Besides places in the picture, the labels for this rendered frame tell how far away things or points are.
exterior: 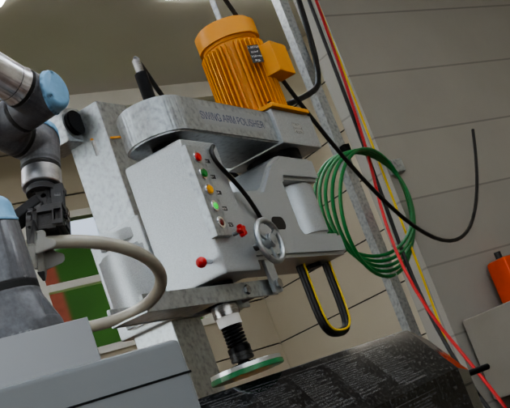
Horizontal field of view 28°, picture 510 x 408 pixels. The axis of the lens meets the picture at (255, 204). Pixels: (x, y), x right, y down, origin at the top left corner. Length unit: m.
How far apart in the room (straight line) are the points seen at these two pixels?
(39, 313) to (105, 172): 2.19
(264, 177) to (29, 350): 1.74
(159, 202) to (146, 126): 0.22
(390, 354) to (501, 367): 2.63
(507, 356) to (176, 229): 3.01
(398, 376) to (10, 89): 1.43
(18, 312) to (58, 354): 0.10
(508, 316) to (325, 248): 2.22
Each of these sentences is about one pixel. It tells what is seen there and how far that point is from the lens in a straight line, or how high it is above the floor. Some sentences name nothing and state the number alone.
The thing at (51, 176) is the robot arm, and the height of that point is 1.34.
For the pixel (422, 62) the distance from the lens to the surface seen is 6.45.
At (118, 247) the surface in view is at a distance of 2.27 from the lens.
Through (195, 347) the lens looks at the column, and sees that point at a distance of 3.79.
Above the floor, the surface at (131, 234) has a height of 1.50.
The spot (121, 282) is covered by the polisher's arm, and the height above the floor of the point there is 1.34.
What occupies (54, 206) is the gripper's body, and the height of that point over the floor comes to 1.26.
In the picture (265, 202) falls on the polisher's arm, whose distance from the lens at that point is 3.23.
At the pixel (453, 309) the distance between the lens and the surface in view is 5.78.
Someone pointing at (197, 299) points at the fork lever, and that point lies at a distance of 2.76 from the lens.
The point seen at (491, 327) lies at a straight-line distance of 5.63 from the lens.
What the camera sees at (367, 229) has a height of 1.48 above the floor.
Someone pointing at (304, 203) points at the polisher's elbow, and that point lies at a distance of 3.52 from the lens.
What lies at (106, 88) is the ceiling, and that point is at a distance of 9.29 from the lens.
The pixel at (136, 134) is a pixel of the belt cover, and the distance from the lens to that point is 2.99.
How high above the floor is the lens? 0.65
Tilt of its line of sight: 12 degrees up
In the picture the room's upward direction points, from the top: 20 degrees counter-clockwise
